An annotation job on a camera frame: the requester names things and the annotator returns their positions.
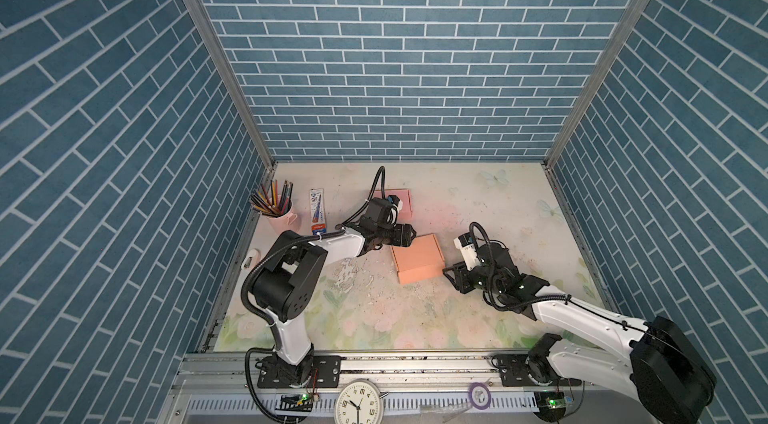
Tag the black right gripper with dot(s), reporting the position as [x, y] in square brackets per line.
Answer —
[459, 279]

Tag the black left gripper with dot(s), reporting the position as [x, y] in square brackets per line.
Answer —
[401, 234]

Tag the pink cardboard box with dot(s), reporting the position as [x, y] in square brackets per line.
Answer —
[406, 214]

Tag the tan cardboard box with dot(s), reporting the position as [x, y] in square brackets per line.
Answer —
[422, 260]

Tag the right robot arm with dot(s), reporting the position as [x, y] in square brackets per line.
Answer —
[652, 362]

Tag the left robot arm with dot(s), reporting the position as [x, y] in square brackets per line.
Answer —
[279, 288]

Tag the white blue pencil box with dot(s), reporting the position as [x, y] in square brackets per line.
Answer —
[317, 212]

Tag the pink metal pencil bucket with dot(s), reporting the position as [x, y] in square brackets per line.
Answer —
[289, 221]

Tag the purple tape roll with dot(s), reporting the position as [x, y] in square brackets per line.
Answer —
[479, 396]

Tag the bundle of coloured pencils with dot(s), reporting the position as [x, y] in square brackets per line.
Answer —
[274, 199]

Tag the white round object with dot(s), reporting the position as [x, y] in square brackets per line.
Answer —
[251, 258]

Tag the white wall clock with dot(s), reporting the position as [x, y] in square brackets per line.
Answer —
[359, 402]

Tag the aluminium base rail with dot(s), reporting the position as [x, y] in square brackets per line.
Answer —
[429, 387]

